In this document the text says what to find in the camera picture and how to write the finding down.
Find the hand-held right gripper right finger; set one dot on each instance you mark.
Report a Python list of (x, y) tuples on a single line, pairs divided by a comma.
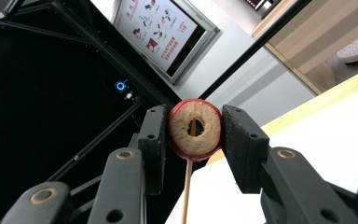
[(248, 149)]

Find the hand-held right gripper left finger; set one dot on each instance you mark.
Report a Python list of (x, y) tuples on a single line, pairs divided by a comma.
[(127, 174)]

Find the thin bamboo skewer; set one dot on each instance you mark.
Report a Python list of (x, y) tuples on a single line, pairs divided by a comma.
[(186, 193)]

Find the wooden table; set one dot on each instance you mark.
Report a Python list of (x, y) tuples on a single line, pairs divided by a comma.
[(338, 93)]

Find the framed red white poster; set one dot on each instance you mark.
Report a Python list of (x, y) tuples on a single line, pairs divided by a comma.
[(160, 28)]

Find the black metal frame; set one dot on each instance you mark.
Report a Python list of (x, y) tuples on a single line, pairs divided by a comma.
[(254, 47)]

